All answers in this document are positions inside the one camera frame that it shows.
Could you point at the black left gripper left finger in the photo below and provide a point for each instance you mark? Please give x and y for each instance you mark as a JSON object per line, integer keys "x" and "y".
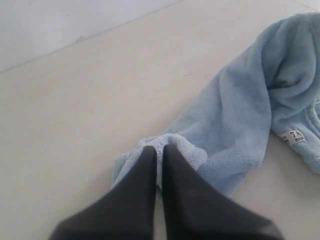
{"x": 125, "y": 213}

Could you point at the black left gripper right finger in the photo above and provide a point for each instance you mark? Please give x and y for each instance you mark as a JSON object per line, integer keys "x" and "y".
{"x": 194, "y": 210}

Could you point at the light blue fluffy towel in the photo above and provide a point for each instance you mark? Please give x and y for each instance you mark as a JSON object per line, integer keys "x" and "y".
{"x": 272, "y": 87}

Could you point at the white printed label strip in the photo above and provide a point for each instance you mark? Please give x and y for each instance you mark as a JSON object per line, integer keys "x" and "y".
{"x": 292, "y": 137}

